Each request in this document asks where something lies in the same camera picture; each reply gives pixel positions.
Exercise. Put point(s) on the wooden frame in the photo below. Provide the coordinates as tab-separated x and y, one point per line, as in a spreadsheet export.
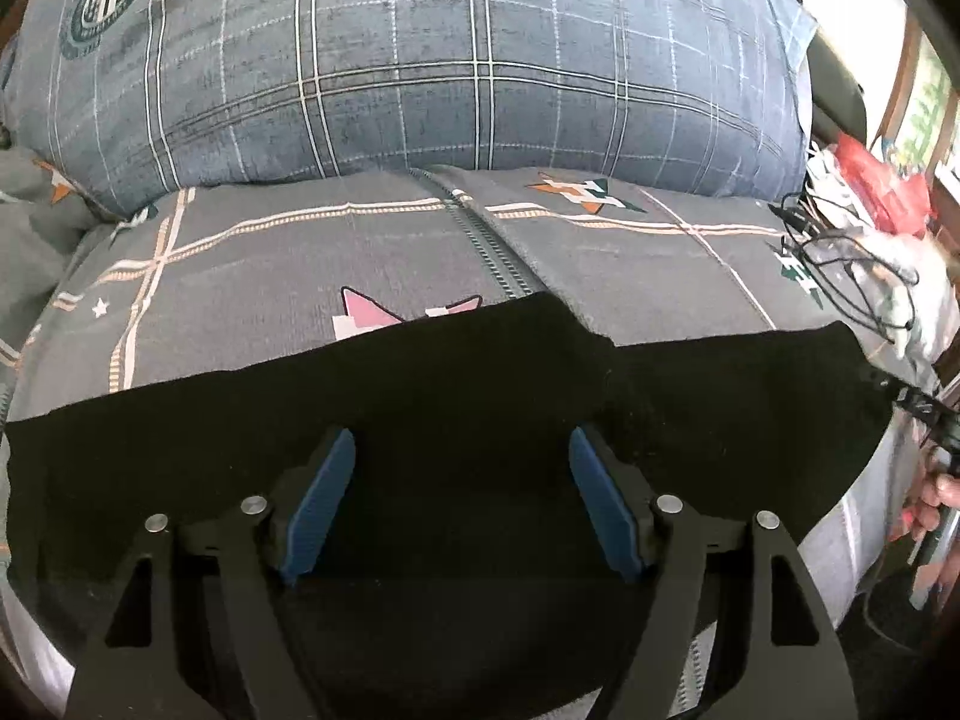
900	82

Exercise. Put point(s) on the black pants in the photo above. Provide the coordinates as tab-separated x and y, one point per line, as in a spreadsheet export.
465	382

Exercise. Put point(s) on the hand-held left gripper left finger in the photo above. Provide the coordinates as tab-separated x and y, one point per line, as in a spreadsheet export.
322	510

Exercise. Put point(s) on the red plastic bag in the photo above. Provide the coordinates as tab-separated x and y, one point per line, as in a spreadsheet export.
881	184

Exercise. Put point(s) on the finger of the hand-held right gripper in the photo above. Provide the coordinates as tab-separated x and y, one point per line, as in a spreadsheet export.
919	403

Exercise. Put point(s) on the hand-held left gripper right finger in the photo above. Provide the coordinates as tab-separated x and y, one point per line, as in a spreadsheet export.
606	510

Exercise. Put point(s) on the grey plaid bed quilt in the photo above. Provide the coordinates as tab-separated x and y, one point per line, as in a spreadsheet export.
300	255

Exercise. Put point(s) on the white cloth pile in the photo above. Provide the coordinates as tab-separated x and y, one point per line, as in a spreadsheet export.
926	277

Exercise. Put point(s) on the blue plaid pillow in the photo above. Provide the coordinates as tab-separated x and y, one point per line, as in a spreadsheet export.
450	52

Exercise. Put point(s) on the person's right hand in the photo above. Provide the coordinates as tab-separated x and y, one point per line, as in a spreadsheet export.
934	502

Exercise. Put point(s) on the dark chair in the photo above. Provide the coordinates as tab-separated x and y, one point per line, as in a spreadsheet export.
836	82

